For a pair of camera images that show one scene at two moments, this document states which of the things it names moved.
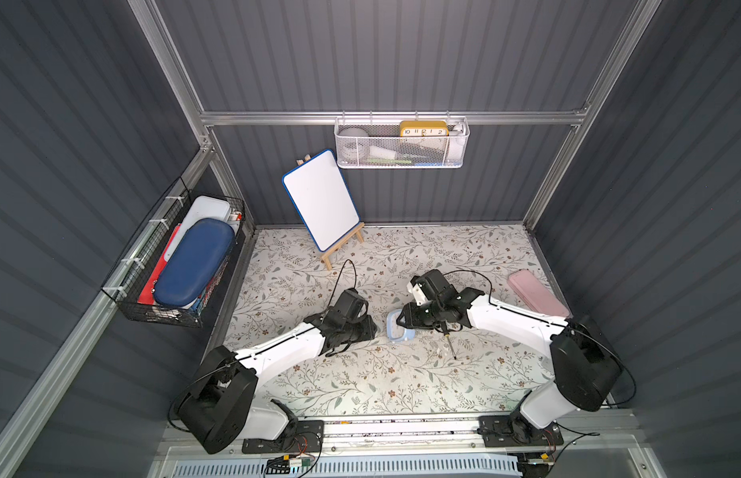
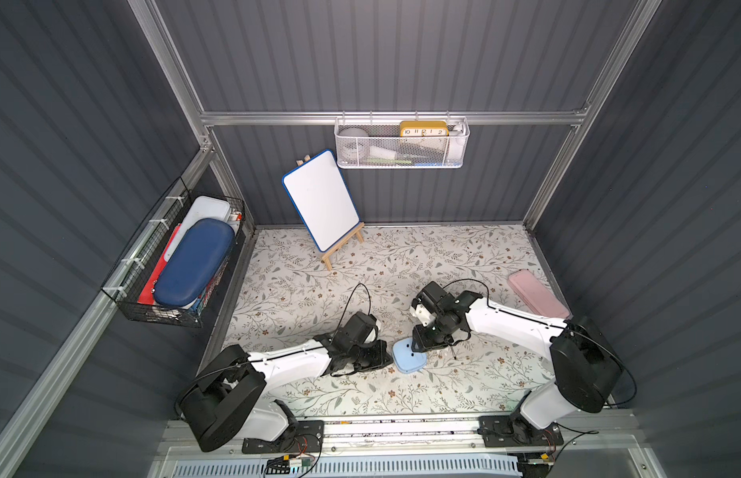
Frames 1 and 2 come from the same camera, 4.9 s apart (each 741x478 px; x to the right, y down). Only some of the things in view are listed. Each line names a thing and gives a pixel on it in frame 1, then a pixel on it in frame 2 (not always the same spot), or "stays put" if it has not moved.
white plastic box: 200,207 stays put
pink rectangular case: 537,294 stays put
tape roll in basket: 354,144 stays put
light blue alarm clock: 396,332 -> 404,358
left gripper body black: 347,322 -> 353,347
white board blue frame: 321,195 stays put
